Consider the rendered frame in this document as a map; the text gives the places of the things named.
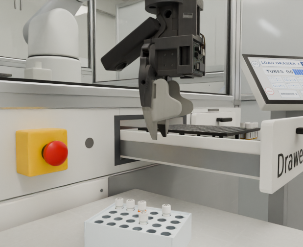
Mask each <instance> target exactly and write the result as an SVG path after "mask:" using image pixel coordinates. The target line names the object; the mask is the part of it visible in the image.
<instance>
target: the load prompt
mask: <svg viewBox="0 0 303 247"><path fill-rule="evenodd" d="M258 61H259V63H260V65H261V66H266V67H296V68H303V60H278V59H258Z"/></svg>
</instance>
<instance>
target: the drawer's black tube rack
mask: <svg viewBox="0 0 303 247"><path fill-rule="evenodd" d="M239 129H242V128H240V127H235V126H214V125H193V124H173V125H169V127H168V132H167V133H169V132H171V133H179V135H185V134H197V136H201V135H211V136H212V137H215V136H218V133H219V132H226V131H232V130H239ZM138 130H144V131H146V132H149V131H148V129H147V127H138ZM202 137H203V136H202ZM215 138H216V137H215ZM218 138H223V136H219V137H218ZM228 139H229V138H228ZM234 139H239V135H235V138H234Z"/></svg>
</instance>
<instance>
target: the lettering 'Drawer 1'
mask: <svg viewBox="0 0 303 247"><path fill-rule="evenodd" d="M301 151H302V155H301ZM280 156H282V160H283V164H282V171H281V173H280V174H279V166H280ZM290 156H291V158H292V160H290V161H289V165H288V169H289V171H290V170H291V169H292V162H293V156H292V154H290V155H289V158H290ZM302 156H303V150H302V149H301V150H300V156H299V151H298V153H297V152H296V156H295V153H294V167H295V165H296V161H297V165H298V157H299V161H300V157H302ZM287 158H288V156H287V157H285V173H286V161H287ZM290 162H291V168H290ZM302 162H303V161H300V164H301V163H302ZM283 168H284V156H283V154H282V153H281V154H278V178H279V177H280V176H281V175H282V173H283Z"/></svg>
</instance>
